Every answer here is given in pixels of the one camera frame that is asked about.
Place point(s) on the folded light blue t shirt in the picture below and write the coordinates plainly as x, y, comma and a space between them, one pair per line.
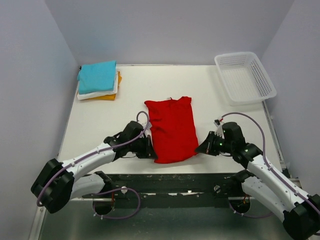
97, 77

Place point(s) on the white perforated plastic basket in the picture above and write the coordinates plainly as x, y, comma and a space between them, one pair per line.
244, 78

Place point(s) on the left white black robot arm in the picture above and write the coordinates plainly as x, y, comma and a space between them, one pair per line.
58, 182

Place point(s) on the folded orange t shirt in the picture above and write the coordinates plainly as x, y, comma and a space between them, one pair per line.
111, 96

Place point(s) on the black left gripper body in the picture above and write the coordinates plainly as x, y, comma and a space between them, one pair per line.
140, 147

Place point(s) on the folded white t shirt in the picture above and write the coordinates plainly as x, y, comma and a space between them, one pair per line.
86, 96

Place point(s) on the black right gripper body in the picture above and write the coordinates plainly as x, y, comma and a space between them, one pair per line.
218, 144

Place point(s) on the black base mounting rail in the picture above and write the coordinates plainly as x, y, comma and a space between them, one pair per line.
193, 190

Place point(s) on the red t shirt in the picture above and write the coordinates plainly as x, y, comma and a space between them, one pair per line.
172, 129

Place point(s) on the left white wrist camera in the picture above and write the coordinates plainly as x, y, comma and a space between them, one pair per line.
146, 125

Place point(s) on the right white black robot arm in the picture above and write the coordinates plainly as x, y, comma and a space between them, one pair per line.
298, 211

